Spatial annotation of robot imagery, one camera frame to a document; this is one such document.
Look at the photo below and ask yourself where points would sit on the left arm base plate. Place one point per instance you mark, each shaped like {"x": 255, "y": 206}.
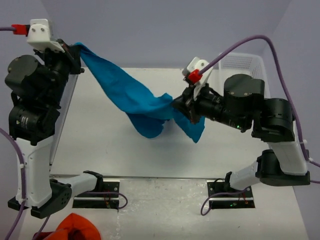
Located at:
{"x": 100, "y": 201}

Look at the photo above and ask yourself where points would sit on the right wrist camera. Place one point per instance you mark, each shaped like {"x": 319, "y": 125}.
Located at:
{"x": 193, "y": 76}

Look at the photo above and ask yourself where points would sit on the white plastic basket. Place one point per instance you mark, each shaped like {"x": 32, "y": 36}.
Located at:
{"x": 241, "y": 63}

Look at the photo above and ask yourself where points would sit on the orange t shirt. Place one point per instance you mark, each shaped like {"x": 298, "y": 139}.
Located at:
{"x": 76, "y": 227}

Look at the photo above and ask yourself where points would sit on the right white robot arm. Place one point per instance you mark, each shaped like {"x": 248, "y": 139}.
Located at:
{"x": 243, "y": 106}

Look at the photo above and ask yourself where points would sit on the blue t shirt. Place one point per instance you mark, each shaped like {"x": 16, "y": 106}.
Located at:
{"x": 146, "y": 112}

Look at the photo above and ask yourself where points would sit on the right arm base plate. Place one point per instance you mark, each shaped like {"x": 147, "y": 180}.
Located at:
{"x": 243, "y": 200}

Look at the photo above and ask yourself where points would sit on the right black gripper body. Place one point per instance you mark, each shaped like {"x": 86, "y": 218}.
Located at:
{"x": 207, "y": 104}

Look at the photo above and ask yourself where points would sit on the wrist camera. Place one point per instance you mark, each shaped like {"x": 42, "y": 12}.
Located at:
{"x": 39, "y": 35}
{"x": 193, "y": 76}

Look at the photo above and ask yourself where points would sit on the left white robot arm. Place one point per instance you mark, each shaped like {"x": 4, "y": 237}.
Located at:
{"x": 37, "y": 84}

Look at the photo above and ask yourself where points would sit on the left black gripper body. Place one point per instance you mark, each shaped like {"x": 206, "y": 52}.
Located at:
{"x": 61, "y": 63}

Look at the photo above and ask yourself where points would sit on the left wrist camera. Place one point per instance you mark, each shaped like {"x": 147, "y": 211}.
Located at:
{"x": 39, "y": 35}

